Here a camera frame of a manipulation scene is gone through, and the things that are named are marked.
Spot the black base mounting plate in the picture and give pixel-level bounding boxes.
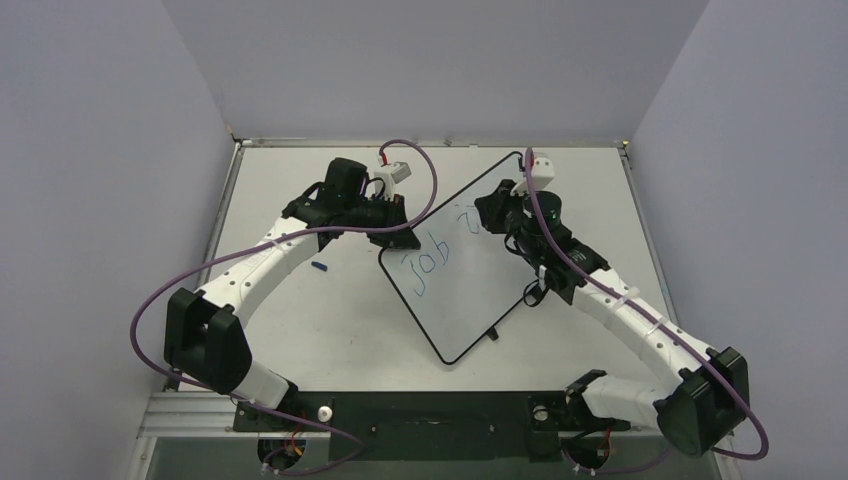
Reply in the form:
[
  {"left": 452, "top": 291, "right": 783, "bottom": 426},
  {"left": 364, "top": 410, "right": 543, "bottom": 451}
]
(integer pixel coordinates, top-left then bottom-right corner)
[{"left": 233, "top": 390, "right": 630, "bottom": 462}]

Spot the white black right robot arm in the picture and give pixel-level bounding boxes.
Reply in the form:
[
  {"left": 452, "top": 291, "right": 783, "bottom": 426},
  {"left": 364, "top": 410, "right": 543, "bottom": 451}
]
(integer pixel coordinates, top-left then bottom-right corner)
[{"left": 474, "top": 180, "right": 750, "bottom": 457}]

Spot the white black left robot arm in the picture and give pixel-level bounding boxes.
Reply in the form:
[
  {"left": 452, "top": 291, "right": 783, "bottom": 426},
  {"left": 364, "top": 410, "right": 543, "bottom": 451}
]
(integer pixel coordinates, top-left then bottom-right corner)
[{"left": 164, "top": 157, "right": 420, "bottom": 430}]

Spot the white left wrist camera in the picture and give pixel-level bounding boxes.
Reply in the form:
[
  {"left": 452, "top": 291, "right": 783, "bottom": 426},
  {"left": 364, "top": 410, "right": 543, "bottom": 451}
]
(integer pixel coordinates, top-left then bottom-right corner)
[{"left": 372, "top": 154, "right": 411, "bottom": 200}]

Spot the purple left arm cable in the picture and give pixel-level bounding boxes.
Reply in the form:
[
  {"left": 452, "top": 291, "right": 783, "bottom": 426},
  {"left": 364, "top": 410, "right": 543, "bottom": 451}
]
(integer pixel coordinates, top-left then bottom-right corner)
[{"left": 129, "top": 139, "right": 439, "bottom": 478}]

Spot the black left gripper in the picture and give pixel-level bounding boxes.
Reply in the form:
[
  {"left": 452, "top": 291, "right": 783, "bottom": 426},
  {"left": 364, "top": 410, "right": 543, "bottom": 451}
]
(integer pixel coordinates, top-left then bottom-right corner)
[{"left": 344, "top": 193, "right": 419, "bottom": 250}]

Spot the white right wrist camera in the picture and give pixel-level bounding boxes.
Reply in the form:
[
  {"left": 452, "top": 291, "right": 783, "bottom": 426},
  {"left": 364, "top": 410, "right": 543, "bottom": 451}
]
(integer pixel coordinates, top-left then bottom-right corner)
[{"left": 519, "top": 148, "right": 555, "bottom": 195}]

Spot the black framed whiteboard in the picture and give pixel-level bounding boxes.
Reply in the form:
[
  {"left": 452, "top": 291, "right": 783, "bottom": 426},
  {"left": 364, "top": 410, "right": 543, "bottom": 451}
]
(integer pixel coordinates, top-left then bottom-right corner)
[{"left": 378, "top": 151, "right": 536, "bottom": 365}]

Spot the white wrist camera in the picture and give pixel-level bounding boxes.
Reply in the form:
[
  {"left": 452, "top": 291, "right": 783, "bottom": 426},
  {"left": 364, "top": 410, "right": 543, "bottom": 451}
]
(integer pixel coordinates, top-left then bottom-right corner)
[
  {"left": 519, "top": 148, "right": 555, "bottom": 195},
  {"left": 372, "top": 154, "right": 411, "bottom": 200}
]

